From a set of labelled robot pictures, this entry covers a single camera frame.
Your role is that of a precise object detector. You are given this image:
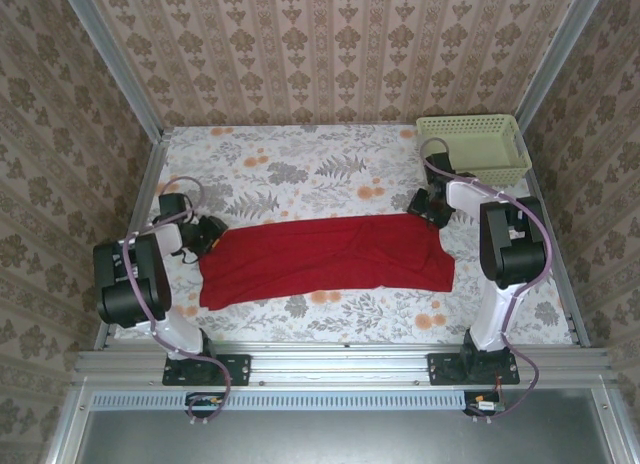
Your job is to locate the pale yellow plastic basket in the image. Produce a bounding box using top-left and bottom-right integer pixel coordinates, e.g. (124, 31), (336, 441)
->
(415, 114), (532, 185)

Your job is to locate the aluminium frame post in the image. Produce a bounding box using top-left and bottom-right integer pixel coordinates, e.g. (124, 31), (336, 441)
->
(514, 0), (609, 130)
(57, 0), (166, 140)

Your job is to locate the aluminium mounting rail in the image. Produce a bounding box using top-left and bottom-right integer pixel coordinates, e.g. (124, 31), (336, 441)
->
(74, 343), (614, 385)

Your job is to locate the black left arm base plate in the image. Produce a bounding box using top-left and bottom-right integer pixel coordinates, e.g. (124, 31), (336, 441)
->
(162, 352), (252, 388)

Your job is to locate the small connector board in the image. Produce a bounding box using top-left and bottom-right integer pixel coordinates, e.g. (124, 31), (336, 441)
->
(464, 391), (506, 418)
(185, 392), (226, 418)

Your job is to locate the aluminium table side rail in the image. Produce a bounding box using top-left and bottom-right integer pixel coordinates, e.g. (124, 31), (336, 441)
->
(94, 128), (174, 350)
(522, 163), (591, 348)

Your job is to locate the grey slotted cable duct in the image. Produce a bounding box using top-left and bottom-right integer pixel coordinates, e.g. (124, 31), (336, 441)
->
(92, 389), (469, 411)

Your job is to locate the red t-shirt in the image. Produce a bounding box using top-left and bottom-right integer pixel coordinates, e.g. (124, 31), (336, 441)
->
(198, 214), (456, 311)

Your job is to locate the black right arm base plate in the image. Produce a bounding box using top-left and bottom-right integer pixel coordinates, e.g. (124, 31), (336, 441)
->
(427, 352), (520, 387)

